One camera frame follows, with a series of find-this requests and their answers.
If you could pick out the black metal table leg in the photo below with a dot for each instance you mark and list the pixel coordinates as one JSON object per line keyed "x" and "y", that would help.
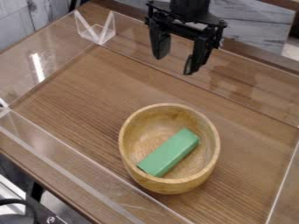
{"x": 46, "y": 216}

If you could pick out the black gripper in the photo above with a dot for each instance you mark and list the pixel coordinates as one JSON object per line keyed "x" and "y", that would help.
{"x": 187, "y": 19}

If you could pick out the clear acrylic corner bracket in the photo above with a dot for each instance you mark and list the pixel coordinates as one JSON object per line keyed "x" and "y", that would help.
{"x": 99, "y": 34}

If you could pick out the green rectangular block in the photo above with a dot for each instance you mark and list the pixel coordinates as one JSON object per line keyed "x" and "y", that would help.
{"x": 170, "y": 153}

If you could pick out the brown wooden bowl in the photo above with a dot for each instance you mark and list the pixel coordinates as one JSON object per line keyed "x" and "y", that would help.
{"x": 146, "y": 129}

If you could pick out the clear acrylic tray walls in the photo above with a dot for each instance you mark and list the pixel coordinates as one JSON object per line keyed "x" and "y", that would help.
{"x": 70, "y": 92}

